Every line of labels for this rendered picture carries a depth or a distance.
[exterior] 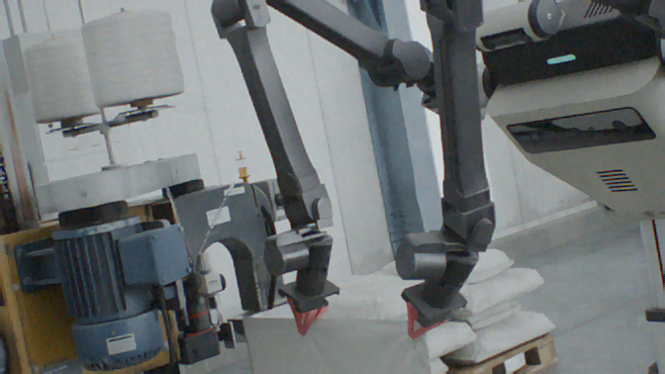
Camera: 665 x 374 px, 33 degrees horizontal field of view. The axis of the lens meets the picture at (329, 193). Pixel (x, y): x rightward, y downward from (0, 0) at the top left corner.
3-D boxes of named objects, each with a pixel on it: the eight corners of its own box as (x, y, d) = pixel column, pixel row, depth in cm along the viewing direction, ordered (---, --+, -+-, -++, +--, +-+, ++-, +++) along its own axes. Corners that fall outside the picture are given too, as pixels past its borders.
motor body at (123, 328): (183, 351, 193) (155, 212, 191) (108, 377, 183) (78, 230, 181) (137, 349, 204) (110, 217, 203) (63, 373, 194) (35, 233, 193)
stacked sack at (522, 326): (562, 335, 567) (557, 306, 566) (479, 373, 523) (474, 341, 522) (498, 333, 599) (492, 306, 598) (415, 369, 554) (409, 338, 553)
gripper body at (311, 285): (275, 295, 202) (281, 259, 199) (317, 281, 208) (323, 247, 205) (299, 311, 198) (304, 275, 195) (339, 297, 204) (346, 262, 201)
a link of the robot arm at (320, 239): (340, 235, 198) (320, 223, 201) (311, 243, 193) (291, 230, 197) (334, 269, 200) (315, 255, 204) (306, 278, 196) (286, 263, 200)
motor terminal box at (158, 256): (196, 287, 192) (183, 222, 191) (165, 300, 183) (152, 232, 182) (155, 293, 195) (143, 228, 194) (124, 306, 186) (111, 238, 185)
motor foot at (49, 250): (107, 277, 197) (97, 230, 196) (47, 293, 189) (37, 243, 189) (81, 278, 204) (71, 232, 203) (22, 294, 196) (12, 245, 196)
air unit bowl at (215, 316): (227, 324, 218) (221, 293, 217) (215, 327, 216) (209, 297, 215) (218, 323, 220) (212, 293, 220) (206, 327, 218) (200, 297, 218)
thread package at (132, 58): (205, 94, 201) (187, 0, 199) (127, 106, 190) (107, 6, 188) (155, 106, 213) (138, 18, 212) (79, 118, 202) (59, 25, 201)
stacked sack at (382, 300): (477, 295, 523) (471, 264, 522) (379, 332, 479) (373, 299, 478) (412, 295, 554) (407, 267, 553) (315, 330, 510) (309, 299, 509)
